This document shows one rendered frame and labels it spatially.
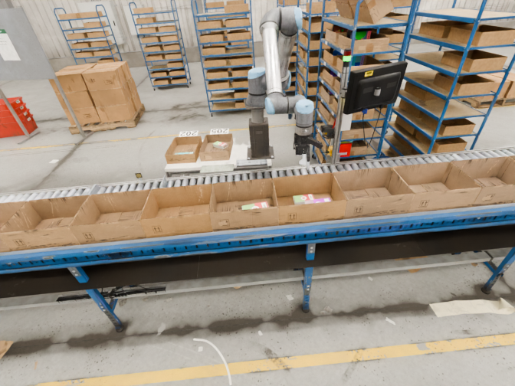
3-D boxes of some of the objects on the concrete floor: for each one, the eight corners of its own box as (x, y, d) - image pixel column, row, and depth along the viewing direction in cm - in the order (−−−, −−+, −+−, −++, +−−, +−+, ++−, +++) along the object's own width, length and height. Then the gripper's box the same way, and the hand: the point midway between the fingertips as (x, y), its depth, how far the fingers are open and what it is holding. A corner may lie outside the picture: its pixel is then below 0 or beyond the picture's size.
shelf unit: (210, 117, 546) (189, -2, 427) (212, 109, 585) (195, -2, 466) (258, 114, 544) (250, -6, 425) (257, 106, 583) (250, -6, 464)
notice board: (16, 144, 500) (-72, 12, 376) (37, 132, 539) (-37, 10, 415) (78, 145, 481) (7, 6, 357) (95, 132, 520) (36, 4, 396)
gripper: (292, 127, 154) (291, 158, 166) (297, 140, 141) (296, 173, 153) (306, 125, 154) (305, 157, 166) (313, 139, 141) (311, 171, 153)
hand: (306, 163), depth 159 cm, fingers open, 10 cm apart
